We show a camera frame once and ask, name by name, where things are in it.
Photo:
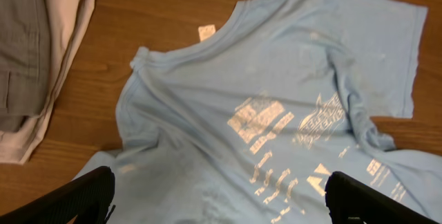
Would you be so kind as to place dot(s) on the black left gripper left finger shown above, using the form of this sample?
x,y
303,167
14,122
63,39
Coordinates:
x,y
86,199

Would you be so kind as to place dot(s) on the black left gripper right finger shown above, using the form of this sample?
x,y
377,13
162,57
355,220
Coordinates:
x,y
352,202

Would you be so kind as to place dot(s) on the light blue printed t-shirt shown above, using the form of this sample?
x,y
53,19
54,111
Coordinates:
x,y
247,126

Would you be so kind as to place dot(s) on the folded grey trousers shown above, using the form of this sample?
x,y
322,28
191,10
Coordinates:
x,y
25,61

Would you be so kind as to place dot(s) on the folded beige garment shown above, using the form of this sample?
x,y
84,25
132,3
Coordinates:
x,y
68,21

